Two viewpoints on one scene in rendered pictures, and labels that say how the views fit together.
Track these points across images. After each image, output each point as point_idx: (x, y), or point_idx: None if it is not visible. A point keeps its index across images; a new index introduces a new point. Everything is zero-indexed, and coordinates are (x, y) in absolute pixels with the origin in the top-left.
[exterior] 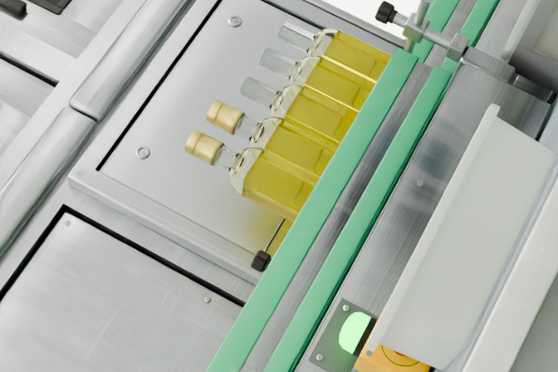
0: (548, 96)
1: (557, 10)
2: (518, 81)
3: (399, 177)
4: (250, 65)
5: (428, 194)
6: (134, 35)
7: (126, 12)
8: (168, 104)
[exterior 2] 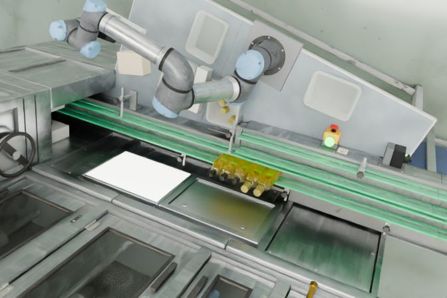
0: None
1: None
2: None
3: None
4: (203, 203)
5: (284, 136)
6: (192, 227)
7: (177, 233)
8: (222, 221)
